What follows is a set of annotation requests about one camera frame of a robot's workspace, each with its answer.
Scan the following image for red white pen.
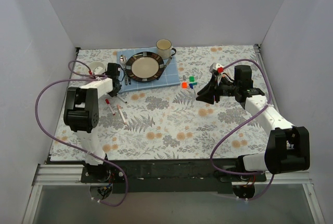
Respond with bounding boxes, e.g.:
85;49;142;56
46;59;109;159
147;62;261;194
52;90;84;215
105;99;116;116

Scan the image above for pink pen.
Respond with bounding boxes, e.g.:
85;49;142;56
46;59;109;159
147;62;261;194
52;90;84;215
117;104;127;125

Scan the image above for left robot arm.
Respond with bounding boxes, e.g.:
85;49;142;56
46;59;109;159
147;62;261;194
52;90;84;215
63;63;122;182

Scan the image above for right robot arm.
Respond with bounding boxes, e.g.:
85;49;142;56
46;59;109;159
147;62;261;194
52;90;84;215
196;63;310;181

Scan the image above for floral tablecloth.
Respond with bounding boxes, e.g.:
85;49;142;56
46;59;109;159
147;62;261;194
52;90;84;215
49;45;290;161

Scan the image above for metal spoon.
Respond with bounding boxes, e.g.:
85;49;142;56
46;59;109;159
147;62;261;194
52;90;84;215
120;55;131;85

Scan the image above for red bowl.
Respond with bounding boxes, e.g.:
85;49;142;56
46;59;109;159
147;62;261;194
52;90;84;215
88;61;106;71

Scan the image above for dark rimmed plate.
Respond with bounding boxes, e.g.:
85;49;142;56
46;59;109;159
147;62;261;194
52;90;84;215
126;52;166;83

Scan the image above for metal knife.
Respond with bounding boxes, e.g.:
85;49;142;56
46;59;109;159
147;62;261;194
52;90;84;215
165;56;173;66

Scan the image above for cream enamel mug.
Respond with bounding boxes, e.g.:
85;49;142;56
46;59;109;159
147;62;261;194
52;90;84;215
156;39;176;60

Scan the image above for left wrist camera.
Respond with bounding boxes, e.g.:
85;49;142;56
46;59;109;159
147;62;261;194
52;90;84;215
89;67;106;76

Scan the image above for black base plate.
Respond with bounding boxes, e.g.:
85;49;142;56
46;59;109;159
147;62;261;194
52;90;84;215
81;158;250;194

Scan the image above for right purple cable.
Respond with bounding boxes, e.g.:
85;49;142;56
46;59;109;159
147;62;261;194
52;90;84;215
210;58;274;202

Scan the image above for aluminium frame rail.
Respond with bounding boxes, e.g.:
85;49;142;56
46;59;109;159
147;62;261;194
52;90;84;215
23;164;325;223

